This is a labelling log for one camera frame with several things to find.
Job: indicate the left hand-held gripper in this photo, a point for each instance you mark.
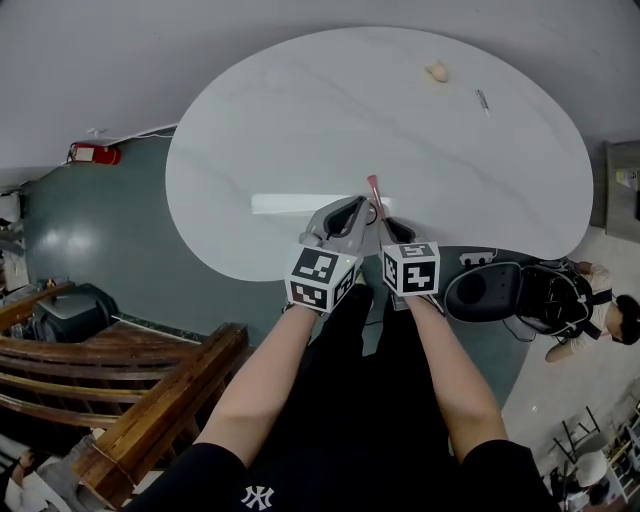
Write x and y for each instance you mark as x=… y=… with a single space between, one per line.
x=320 y=280

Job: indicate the beige makeup sponge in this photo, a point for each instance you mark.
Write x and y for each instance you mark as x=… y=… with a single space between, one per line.
x=437 y=71

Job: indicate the person's right forearm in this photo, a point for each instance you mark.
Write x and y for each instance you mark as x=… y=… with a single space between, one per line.
x=455 y=385

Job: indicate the black wheeled bin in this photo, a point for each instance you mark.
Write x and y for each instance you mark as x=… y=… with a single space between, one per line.
x=75 y=312

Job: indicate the black round stool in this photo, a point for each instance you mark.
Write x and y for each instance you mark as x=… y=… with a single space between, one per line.
x=480 y=292

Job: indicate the person's black trousers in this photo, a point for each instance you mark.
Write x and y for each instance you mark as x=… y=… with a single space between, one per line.
x=370 y=360

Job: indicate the brown wooden stair railing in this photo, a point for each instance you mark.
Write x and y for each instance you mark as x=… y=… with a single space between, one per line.
x=130 y=400

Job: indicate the small silver pen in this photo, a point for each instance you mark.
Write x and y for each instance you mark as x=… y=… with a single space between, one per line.
x=483 y=102

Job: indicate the grey wooden shelf unit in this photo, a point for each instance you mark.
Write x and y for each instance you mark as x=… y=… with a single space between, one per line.
x=622 y=190

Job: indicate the white kidney-shaped table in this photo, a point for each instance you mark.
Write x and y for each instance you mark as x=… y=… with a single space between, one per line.
x=300 y=125

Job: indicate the pink makeup brush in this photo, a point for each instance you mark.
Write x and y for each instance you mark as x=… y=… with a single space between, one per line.
x=375 y=192

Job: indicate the red fire extinguisher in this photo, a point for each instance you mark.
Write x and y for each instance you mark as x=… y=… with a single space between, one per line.
x=97 y=154

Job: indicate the person's left forearm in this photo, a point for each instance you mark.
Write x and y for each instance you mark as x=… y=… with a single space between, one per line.
x=260 y=385

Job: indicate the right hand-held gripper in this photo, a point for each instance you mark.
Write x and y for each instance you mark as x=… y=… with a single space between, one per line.
x=412 y=270

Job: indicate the person's black t-shirt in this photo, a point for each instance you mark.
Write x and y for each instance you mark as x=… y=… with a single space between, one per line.
x=350 y=465

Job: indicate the white power strip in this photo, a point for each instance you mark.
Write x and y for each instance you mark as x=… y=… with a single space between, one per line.
x=476 y=258

